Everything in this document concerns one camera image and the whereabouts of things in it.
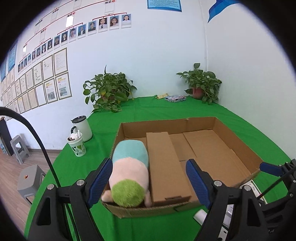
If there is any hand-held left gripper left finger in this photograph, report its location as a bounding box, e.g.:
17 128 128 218
24 158 114 241

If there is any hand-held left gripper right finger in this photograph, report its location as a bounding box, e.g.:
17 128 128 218
186 159 273 241

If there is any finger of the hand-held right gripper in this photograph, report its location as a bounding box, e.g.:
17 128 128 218
259 159 296 186

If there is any pastel plush toy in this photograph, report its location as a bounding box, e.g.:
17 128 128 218
101 140 152 207

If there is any long brown cardboard box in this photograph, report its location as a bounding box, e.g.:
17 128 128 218
146 132 193 207

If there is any large cardboard box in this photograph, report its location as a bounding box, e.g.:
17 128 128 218
101 116 264 219

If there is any grey white phone stand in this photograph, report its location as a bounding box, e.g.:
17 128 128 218
221 204 233 241

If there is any green patterned paper cup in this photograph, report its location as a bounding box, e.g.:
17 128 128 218
67 130 86 157

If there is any white kettle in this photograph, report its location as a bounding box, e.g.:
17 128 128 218
70 115 93 142

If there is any grey stool with orange mark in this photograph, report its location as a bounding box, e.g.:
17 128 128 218
17 165 47 204

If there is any grey plastic stool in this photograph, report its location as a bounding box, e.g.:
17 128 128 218
10 135 31 165

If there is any patterned tissue pack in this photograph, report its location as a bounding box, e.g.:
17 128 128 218
165 95 186 102

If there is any bushy potted plant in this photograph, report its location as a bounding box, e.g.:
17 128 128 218
83 65 137 114

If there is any potted plant in red pot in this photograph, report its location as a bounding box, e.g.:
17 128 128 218
176 63 222 105

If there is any black cabinet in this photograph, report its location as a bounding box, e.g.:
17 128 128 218
0 120 14 156

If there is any group of framed certificates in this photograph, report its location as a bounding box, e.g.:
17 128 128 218
0 47 73 121

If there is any thin dark cable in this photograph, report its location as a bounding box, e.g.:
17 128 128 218
257 170 296 200

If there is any thick black cable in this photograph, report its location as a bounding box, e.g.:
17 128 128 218
0 107 79 241

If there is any row of blue wall posters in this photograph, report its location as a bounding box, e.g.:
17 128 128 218
0 39 18 81

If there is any wall chart of portrait photos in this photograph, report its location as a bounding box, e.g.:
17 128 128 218
17 0 133 75

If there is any blue wall decal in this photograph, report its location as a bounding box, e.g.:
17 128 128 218
207 0 241 23

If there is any blue wall notice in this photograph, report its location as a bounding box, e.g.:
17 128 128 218
147 0 182 12

